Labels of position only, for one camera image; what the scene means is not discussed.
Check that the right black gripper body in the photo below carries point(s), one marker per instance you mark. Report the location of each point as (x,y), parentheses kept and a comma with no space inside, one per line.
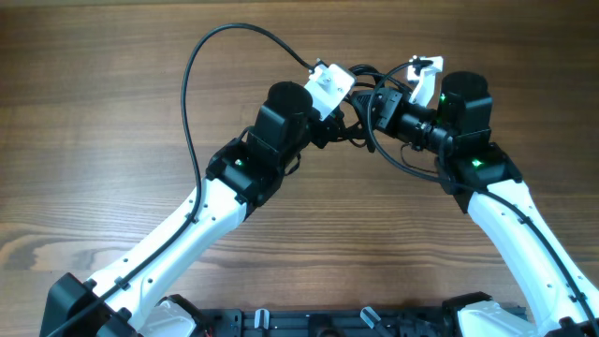
(395,109)

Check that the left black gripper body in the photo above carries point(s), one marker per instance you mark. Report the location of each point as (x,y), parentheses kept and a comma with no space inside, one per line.
(321,133)

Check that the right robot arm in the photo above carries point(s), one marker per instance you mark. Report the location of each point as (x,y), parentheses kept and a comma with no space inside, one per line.
(450,145)

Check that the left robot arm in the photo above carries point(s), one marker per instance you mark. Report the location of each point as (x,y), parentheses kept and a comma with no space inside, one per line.
(241,177)

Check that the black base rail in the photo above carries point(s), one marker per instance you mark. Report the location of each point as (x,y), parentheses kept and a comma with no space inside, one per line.
(177,316)

